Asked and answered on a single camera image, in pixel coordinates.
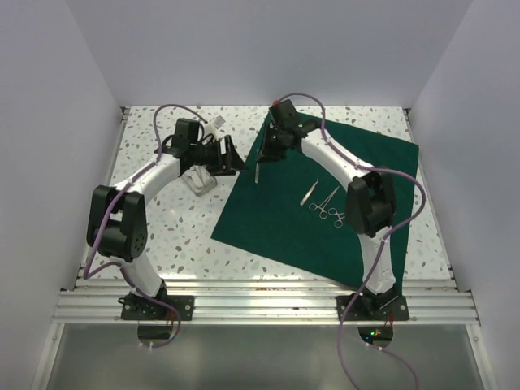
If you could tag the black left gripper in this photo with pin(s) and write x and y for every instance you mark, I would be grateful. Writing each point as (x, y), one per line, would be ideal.
(234, 162)

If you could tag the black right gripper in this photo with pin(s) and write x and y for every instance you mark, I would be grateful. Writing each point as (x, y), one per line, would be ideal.
(268, 154)

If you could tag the curved-tip steel tweezers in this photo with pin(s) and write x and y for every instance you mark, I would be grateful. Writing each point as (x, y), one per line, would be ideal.
(257, 172)
(309, 193)

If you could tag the stainless steel tray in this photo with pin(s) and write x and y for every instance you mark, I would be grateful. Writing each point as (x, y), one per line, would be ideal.
(203, 191)

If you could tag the dark green surgical cloth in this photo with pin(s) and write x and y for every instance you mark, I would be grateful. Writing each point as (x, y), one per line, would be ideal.
(266, 219)

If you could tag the steel hemostat forceps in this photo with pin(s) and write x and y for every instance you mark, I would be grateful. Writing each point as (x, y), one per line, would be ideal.
(321, 208)
(339, 216)

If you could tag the white printed sterile packet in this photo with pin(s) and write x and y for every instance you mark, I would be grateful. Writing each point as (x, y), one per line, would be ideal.
(199, 176)

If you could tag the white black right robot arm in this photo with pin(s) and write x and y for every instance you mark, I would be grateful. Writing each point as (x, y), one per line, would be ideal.
(370, 200)

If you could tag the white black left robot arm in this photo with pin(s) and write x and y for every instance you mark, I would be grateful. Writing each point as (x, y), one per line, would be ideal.
(117, 231)

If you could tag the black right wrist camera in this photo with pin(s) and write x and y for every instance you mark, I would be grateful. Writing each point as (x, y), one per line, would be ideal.
(284, 114)

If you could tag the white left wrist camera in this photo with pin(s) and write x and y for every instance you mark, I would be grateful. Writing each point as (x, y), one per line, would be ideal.
(215, 124)

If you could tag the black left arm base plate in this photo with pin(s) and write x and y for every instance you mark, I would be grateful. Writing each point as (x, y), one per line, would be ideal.
(138, 308)

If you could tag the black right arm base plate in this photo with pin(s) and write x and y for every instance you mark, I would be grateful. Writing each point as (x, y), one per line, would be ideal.
(368, 309)

